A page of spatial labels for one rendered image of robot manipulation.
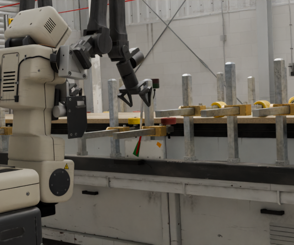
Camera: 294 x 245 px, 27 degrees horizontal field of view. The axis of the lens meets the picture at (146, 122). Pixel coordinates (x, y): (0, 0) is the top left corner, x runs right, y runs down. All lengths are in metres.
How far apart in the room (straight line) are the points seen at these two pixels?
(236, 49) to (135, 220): 7.88
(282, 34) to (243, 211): 7.81
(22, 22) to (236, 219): 1.52
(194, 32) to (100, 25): 9.51
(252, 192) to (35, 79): 1.17
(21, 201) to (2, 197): 0.08
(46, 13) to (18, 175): 0.65
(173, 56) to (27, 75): 9.89
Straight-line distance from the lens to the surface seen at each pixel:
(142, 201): 3.56
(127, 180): 3.30
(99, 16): 2.30
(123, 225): 3.69
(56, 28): 2.34
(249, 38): 11.10
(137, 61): 2.44
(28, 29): 2.31
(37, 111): 2.30
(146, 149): 3.14
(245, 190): 2.87
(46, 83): 2.31
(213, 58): 11.50
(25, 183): 2.01
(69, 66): 2.17
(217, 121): 3.10
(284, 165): 2.71
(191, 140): 2.98
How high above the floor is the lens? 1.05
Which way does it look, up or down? 3 degrees down
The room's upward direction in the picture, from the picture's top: 3 degrees counter-clockwise
